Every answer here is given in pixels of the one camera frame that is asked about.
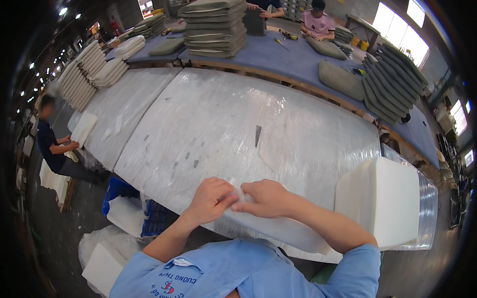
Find stack of thick white foam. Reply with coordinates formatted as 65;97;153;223
334;156;421;251

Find gray seat cushion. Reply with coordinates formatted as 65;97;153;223
306;37;347;60
318;60;366;101
148;37;185;57

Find dark gray cushion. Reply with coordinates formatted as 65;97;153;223
242;8;267;37

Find small stack of white cushions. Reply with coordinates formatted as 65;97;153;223
113;35;146;60

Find clear plastic film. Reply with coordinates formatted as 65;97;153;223
227;178;258;205

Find leaning row of white cushions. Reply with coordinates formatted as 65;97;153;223
57;40;129;112

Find person's body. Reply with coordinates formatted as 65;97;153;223
109;238;382;298

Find person's left hand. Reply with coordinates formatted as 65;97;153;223
188;177;240;226

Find bagged white foam block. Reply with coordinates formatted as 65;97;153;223
78;225;141;297

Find leaning row of gray cushions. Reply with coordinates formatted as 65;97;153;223
361;42;430;126

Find small pile of gray cushions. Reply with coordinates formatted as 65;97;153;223
333;26;355;59

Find clear plastic table cover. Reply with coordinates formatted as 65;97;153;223
67;67;439;251

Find white foam pad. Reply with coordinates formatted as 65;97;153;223
70;111;98;148

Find blue plastic crate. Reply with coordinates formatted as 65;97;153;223
102;177;176;238

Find yellow buckets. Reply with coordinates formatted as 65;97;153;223
350;36;370;52

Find pile of white foam pieces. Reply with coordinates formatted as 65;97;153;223
39;158;72;205

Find wooden side table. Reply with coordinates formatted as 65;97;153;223
345;14;381;53

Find white foam sheet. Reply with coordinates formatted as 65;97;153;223
106;196;145;238

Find flat white foam cushion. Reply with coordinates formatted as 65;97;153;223
220;201;344;263

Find person's right hand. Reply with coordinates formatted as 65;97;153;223
231;179;296;220

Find low stack of gray cushions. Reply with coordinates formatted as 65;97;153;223
128;14;167;40

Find tall stack of gray cushions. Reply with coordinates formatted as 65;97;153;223
178;0;249;59

